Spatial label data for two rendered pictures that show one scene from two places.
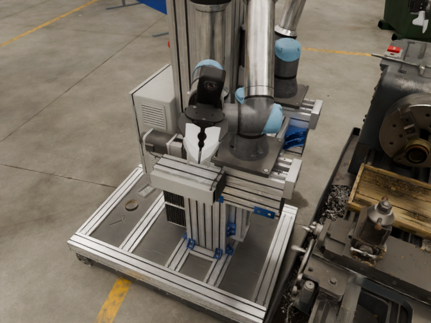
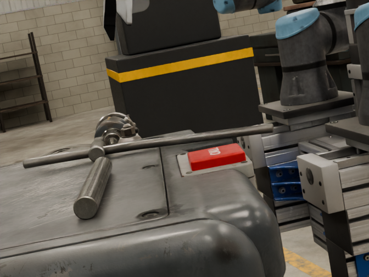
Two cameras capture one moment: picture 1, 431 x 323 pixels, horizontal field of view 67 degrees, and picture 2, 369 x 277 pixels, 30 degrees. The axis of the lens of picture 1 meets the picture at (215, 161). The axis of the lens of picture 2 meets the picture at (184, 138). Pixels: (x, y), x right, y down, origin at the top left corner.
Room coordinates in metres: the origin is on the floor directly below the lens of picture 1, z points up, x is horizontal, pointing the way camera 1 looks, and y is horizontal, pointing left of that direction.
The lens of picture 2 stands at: (2.32, -1.36, 1.41)
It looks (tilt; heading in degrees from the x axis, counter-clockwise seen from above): 9 degrees down; 148
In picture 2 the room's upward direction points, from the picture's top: 11 degrees counter-clockwise
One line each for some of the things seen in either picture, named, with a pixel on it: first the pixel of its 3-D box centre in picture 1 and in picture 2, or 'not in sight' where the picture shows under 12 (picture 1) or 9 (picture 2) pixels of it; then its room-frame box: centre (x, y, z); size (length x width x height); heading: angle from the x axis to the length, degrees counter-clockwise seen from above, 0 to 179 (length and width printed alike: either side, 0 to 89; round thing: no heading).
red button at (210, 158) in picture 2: (393, 50); (216, 160); (1.69, -0.94, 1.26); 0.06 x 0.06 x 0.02; 60
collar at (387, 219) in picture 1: (381, 212); (129, 142); (0.67, -0.52, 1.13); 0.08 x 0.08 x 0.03
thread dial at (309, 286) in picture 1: (307, 291); not in sight; (0.57, -0.32, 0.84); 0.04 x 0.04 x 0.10; 60
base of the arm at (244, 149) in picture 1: (249, 137); (306, 81); (0.96, -0.12, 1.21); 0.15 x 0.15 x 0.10
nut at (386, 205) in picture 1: (385, 205); (127, 129); (0.67, -0.52, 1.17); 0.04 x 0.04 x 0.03
